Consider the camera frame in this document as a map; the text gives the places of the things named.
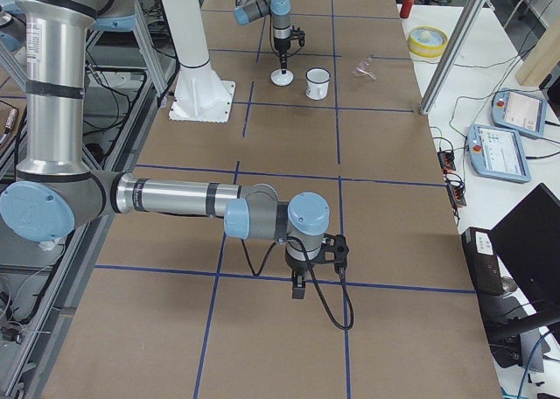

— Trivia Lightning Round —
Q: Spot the lower grey teach pendant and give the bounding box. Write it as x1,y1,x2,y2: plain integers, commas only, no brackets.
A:
466,124,531,183

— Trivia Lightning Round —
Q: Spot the aluminium frame post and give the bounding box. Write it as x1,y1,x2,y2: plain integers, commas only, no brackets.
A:
419,0,486,116

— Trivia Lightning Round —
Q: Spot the white ceramic lid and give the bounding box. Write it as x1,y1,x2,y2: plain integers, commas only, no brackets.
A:
270,68,294,87

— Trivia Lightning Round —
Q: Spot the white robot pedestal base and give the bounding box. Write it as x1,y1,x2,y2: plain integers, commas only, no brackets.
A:
162,0,235,123

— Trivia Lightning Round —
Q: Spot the yellow tape roll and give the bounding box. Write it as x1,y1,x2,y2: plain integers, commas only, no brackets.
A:
407,26,448,59

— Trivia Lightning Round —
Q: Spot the upper grey teach pendant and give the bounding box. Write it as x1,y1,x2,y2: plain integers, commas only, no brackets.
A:
491,88,546,138

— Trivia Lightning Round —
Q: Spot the wooden board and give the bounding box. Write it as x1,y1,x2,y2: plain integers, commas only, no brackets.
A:
515,18,560,87

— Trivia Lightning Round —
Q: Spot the black laptop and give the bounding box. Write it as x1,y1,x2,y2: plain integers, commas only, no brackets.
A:
489,183,559,324

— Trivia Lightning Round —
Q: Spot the white enamel cup blue rim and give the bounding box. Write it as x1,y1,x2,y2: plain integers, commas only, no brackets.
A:
305,67,331,101

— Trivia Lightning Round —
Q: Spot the brown paper table cover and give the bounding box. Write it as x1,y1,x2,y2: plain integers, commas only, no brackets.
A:
42,0,501,398

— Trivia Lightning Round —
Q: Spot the grey teach pendant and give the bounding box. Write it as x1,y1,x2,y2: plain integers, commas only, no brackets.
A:
491,88,546,138
466,124,531,183

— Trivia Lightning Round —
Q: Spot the clear glass funnel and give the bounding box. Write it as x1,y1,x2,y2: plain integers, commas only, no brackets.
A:
353,55,377,81

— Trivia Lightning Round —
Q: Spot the black box with label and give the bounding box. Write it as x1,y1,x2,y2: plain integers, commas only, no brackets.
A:
461,227,504,296

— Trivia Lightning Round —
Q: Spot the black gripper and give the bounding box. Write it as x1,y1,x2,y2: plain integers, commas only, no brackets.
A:
285,234,348,299
272,26,305,74

